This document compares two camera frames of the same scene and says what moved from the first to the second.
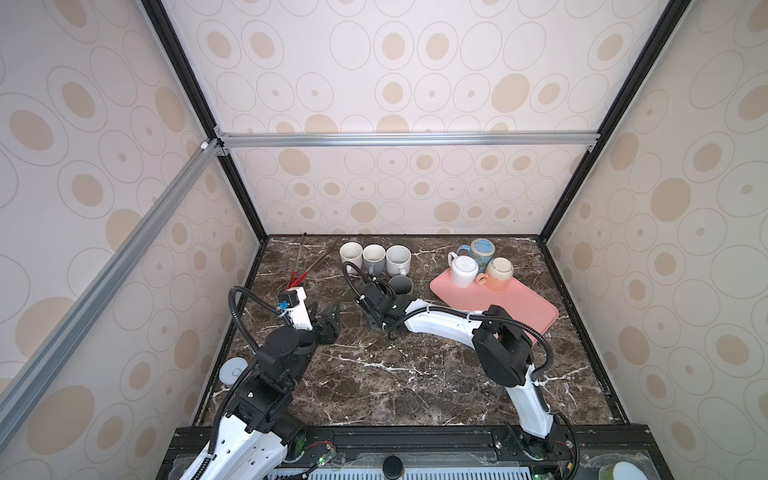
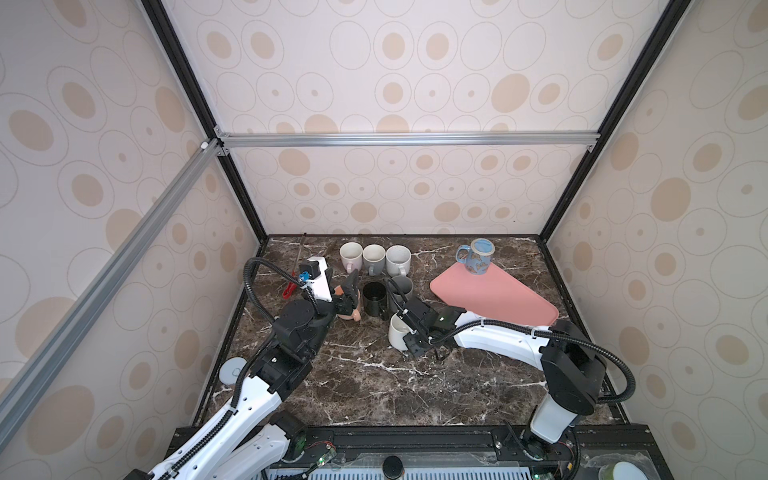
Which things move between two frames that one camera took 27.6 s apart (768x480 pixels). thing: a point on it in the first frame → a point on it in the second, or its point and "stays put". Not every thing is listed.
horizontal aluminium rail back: [585, 138] stays put
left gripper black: [327, 333] → [349, 297]
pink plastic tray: [521, 299] stays put
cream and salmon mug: [498, 274] → [356, 314]
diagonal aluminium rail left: [45, 355] stays put
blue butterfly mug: [482, 250] stays put
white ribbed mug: [463, 269] → [397, 330]
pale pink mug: [351, 252] stays put
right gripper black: [391, 298] → [411, 348]
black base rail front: [576, 453] stays put
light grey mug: [374, 256] stays put
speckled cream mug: [398, 259] stays put
